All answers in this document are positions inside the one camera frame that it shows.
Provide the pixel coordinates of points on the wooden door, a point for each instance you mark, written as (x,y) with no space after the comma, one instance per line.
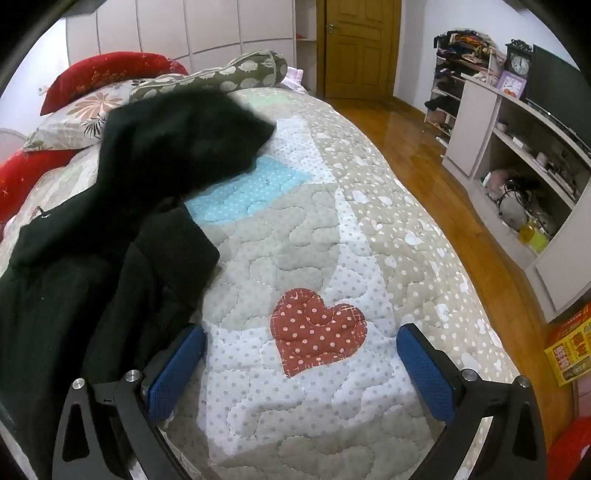
(360,50)

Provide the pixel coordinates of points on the white wardrobe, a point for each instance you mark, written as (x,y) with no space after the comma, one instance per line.
(184,27)

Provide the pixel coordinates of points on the dark cabinet furniture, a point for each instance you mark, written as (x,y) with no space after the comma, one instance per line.
(554,87)

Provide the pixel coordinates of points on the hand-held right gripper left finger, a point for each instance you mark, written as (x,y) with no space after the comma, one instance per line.
(178,369)

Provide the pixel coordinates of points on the yellow bottle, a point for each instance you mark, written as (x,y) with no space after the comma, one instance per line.
(533,237)

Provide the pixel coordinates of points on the purple clock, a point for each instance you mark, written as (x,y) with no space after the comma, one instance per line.
(511,85)

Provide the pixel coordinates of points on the red blanket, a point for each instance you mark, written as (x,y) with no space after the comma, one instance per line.
(27,175)

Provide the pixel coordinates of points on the red bag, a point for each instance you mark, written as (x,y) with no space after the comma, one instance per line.
(577,447)

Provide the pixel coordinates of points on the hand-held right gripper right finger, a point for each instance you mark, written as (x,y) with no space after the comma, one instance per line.
(427,374)

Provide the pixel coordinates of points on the shoe rack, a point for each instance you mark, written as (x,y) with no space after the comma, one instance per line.
(445,78)

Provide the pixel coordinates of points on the white television cabinet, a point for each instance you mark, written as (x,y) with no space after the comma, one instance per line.
(466,124)

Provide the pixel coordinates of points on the grey patterned bolster pillow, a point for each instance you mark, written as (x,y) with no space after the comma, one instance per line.
(240,69)

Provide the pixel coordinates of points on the black pants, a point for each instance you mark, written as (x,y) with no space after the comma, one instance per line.
(115,258)

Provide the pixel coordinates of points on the pink plush toy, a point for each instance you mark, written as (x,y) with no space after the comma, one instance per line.
(496,179)

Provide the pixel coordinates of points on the patchwork heart quilt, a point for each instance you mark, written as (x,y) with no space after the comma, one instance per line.
(286,230)

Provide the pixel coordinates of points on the red pillow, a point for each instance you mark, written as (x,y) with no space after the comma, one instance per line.
(101,74)

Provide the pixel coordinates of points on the pale pink cloth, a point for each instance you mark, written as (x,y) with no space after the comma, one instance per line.
(295,78)

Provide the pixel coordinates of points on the black mantel clock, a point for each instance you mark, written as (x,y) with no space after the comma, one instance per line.
(519,64)

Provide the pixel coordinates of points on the floral print pillow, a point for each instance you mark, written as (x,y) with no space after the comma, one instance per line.
(78,110)

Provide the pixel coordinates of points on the yellow and red box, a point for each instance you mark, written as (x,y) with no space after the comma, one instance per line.
(570,350)

